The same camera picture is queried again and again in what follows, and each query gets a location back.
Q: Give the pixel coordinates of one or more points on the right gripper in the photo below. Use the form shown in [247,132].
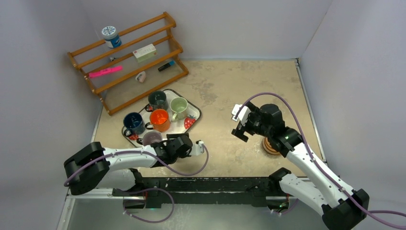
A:
[243,125]

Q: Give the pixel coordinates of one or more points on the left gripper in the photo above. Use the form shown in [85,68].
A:
[171,137]

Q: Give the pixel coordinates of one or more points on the dark grooved wooden coaster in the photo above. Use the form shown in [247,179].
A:
[268,148]

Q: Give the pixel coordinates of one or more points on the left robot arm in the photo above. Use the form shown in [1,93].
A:
[87,168]

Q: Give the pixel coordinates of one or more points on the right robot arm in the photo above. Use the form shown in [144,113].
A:
[338,204]

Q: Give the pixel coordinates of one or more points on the lilac purple mug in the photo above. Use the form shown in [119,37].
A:
[150,138]

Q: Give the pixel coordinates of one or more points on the orange mug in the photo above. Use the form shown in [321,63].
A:
[158,120]

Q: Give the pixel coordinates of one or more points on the light green mug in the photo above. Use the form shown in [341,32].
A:
[179,107]

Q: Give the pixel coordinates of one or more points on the dark blue mug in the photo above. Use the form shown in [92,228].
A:
[133,124]

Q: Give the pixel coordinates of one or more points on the dark green mug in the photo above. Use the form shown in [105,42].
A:
[157,100]

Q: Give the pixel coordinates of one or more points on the small white pink object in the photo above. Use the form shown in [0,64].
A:
[140,77]

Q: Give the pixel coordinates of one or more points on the black blue marker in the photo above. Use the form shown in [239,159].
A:
[167,65]

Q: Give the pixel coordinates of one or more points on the wooden tiered shelf rack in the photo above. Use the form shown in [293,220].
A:
[174,50]

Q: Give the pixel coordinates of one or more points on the white green small box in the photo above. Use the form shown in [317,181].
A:
[145,53]

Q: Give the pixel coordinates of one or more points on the pink highlighter marker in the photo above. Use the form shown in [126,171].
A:
[105,72]

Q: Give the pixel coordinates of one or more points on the blue white lidded jar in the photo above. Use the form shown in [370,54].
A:
[111,37]

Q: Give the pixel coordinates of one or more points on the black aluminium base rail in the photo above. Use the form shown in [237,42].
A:
[154,192]

